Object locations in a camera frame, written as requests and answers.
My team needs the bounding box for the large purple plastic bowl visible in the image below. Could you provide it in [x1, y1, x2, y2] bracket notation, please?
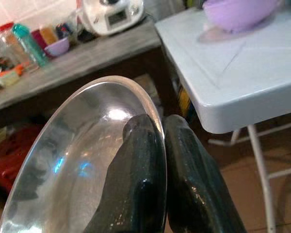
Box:
[203, 0, 285, 34]

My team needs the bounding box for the orange spice jar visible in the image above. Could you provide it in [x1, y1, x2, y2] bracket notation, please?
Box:
[39, 25, 59, 46]

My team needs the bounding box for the red spice jar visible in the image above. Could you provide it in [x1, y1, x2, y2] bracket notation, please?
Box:
[31, 29, 49, 58]

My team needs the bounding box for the small purple bowl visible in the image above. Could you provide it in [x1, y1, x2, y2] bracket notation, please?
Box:
[44, 37, 71, 57]

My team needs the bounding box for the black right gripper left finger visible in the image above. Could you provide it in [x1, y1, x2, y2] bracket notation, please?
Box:
[83, 114, 167, 233]

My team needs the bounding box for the teal plastic bottle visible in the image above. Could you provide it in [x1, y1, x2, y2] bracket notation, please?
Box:
[12, 23, 49, 68]

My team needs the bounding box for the white kitchen appliance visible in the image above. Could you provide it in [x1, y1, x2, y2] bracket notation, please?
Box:
[81, 0, 146, 37]

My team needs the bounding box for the grey kitchen counter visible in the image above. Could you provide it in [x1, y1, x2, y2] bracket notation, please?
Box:
[0, 16, 178, 132]

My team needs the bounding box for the white plastic folding table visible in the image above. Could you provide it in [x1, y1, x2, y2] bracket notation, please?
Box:
[154, 4, 291, 233]

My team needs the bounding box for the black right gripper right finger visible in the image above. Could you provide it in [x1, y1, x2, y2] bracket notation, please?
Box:
[163, 114, 248, 233]

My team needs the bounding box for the red-lidded clear jar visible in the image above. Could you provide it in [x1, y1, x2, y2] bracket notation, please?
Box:
[0, 21, 31, 67]

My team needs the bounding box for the red plastic bag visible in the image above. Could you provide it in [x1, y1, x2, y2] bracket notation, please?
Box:
[0, 123, 44, 196]

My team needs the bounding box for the shallow steel dish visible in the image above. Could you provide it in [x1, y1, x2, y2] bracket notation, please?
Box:
[0, 75, 167, 233]

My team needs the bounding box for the white lidded container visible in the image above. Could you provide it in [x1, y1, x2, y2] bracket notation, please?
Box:
[0, 69, 22, 86]

